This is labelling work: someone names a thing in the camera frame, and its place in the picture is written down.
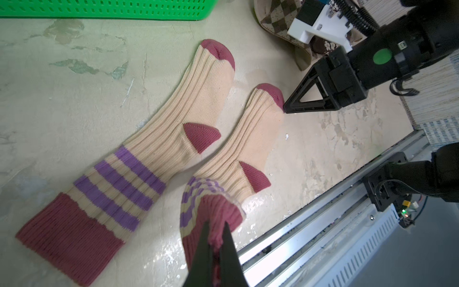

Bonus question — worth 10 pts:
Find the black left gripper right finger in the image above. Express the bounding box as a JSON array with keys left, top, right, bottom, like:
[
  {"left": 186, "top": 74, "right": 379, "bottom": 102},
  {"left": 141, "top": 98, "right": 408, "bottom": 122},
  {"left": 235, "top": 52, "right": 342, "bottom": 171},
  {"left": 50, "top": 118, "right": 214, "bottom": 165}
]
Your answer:
[{"left": 219, "top": 222, "right": 248, "bottom": 287}]

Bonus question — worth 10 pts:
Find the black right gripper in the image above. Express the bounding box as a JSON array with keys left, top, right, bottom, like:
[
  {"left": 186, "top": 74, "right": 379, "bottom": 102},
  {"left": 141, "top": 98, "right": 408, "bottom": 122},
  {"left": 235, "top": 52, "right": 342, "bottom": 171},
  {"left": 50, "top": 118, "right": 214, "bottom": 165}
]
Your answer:
[{"left": 283, "top": 47, "right": 368, "bottom": 114}]

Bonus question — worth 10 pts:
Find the beige magenta toe sock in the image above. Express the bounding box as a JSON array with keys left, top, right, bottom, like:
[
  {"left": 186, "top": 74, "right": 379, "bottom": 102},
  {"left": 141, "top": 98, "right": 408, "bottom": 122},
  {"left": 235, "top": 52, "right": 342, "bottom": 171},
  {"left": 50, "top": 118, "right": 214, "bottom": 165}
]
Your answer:
[{"left": 179, "top": 83, "right": 284, "bottom": 265}]

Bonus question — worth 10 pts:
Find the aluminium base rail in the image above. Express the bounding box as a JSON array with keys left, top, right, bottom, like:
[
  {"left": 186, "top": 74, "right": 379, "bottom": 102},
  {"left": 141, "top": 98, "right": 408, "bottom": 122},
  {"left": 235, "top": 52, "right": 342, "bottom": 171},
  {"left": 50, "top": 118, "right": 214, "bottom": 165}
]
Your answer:
[{"left": 239, "top": 130, "right": 432, "bottom": 287}]

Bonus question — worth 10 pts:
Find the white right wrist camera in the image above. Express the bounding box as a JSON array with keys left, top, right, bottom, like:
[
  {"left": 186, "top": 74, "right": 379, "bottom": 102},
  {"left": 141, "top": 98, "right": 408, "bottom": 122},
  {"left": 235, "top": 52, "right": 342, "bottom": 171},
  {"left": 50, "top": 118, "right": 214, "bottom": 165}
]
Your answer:
[{"left": 288, "top": 0, "right": 353, "bottom": 52}]

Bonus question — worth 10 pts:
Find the brown argyle sock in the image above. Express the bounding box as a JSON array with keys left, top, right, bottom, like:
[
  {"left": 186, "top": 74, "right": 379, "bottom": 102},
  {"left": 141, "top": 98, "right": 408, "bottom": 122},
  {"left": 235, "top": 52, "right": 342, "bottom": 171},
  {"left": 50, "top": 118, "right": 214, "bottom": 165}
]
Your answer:
[{"left": 254, "top": 0, "right": 362, "bottom": 71}]

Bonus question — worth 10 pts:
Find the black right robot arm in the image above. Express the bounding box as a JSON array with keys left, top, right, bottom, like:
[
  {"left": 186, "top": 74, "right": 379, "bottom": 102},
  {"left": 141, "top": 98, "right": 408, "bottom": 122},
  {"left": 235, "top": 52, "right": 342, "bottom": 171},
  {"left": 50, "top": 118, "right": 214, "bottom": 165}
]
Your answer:
[{"left": 283, "top": 1, "right": 459, "bottom": 113}]

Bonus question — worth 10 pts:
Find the green plastic basket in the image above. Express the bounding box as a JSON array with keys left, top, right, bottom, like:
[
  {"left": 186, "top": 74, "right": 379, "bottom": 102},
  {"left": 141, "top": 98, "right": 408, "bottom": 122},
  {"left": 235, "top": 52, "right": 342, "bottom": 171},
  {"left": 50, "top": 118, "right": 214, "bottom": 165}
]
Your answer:
[{"left": 1, "top": 0, "right": 218, "bottom": 21}]

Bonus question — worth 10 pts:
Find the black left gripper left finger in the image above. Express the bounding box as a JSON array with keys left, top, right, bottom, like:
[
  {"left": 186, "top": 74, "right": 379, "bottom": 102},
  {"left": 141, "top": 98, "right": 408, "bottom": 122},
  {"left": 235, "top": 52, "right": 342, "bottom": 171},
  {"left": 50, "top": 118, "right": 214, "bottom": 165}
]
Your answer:
[{"left": 183, "top": 221, "right": 214, "bottom": 287}]

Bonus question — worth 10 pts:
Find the beige purple striped sock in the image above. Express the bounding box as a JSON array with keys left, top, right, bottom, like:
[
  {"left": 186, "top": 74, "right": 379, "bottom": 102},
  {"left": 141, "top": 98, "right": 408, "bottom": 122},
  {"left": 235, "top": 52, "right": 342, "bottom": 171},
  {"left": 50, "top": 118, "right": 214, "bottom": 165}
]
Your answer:
[{"left": 16, "top": 39, "right": 235, "bottom": 287}]

